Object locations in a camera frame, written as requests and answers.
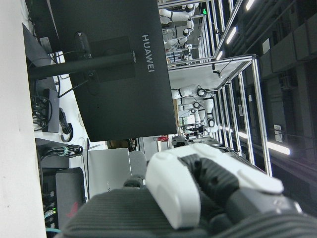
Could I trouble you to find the aluminium frame cage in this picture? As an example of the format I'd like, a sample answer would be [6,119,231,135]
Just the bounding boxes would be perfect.
[167,54,273,177]

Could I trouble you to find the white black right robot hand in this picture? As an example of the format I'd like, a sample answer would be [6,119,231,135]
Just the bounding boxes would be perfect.
[53,143,317,238]

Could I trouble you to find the black Huawei monitor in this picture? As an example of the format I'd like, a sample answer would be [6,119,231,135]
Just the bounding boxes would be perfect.
[49,0,178,143]

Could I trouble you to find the black power adapter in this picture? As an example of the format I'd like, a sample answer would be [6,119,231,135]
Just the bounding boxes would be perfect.
[74,31,94,60]

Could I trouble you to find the grey robot head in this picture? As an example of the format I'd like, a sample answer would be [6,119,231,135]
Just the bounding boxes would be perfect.
[171,135,189,149]

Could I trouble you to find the plain black monitor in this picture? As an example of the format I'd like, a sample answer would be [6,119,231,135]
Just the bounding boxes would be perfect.
[24,0,60,52]

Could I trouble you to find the black cable bundle green tie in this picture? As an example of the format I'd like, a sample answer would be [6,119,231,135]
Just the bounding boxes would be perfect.
[39,145,84,158]

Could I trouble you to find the grey chair back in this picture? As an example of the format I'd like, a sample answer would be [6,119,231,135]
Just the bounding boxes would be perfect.
[129,151,148,177]

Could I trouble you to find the white humanoid robot black joints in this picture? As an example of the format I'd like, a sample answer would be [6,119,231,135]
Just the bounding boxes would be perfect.
[171,84,217,135]

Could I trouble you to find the black computer red logo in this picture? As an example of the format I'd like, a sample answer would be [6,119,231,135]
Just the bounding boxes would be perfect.
[54,167,86,230]

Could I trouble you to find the black network switch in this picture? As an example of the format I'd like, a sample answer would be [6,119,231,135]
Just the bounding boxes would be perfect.
[41,88,60,133]

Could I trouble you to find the black monitor stand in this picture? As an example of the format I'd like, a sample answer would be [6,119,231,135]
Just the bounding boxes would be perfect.
[22,23,137,80]

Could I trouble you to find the silver laptop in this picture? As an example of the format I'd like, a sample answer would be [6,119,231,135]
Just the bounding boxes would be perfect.
[88,147,132,199]

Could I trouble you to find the black coiled strap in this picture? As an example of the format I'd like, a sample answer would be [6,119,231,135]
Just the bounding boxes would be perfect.
[59,107,74,143]

